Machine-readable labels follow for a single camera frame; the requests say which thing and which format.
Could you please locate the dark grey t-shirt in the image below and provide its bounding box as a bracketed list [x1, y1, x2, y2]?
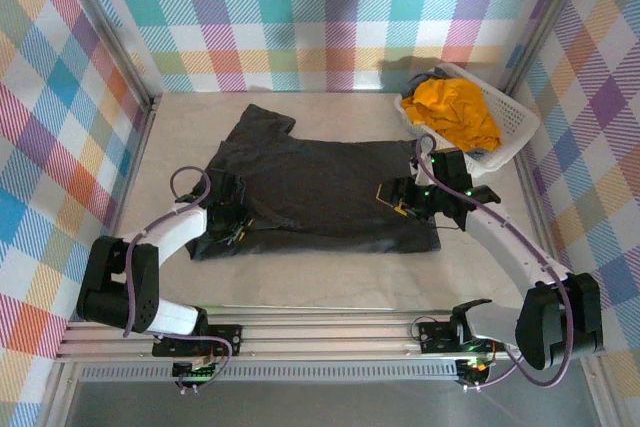
[187, 104, 441, 263]

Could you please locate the yellow t-shirt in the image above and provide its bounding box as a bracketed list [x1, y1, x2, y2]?
[399, 78, 503, 153]

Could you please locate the thin metal rod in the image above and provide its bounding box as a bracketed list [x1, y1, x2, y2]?
[199, 303, 397, 312]

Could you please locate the white plastic laundry basket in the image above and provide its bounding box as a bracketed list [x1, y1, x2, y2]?
[393, 62, 541, 179]

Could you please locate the blue-grey t-shirt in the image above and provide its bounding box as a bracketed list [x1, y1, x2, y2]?
[405, 66, 466, 98]

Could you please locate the grey metal base panel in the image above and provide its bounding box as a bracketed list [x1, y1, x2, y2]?
[62, 379, 604, 427]

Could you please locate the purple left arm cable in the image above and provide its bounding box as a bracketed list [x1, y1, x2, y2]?
[122, 165, 235, 396]

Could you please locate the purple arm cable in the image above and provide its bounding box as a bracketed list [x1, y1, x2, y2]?
[122, 165, 235, 396]
[416, 134, 572, 388]

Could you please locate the aluminium frame rail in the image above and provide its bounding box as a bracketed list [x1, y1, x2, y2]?
[54, 309, 609, 363]

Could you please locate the slotted grey cable duct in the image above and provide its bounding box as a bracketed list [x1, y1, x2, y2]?
[79, 364, 461, 383]

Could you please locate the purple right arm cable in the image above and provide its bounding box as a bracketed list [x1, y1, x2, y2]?
[416, 134, 572, 388]

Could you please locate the aluminium frame post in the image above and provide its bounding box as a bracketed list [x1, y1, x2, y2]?
[499, 0, 599, 94]
[47, 0, 162, 109]

